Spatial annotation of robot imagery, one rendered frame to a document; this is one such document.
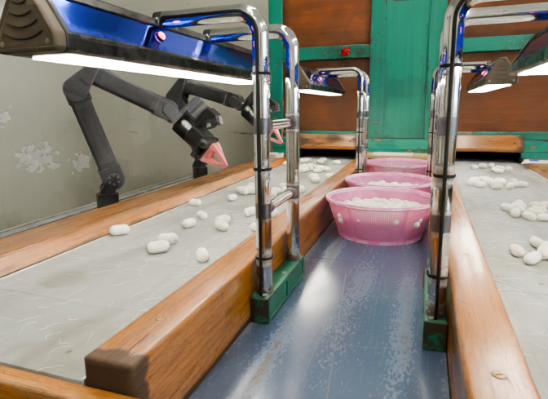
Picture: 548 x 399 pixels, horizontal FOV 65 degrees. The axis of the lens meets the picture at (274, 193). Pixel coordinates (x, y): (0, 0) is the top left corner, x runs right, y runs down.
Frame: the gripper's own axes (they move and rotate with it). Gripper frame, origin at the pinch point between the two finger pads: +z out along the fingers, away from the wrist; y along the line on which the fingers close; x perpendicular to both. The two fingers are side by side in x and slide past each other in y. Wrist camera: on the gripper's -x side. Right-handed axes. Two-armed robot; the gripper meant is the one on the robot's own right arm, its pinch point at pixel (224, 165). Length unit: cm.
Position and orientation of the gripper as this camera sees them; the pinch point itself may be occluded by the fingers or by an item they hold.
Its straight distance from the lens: 132.3
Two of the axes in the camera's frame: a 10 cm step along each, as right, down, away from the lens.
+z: 7.3, 6.7, -1.2
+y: 3.2, -1.9, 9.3
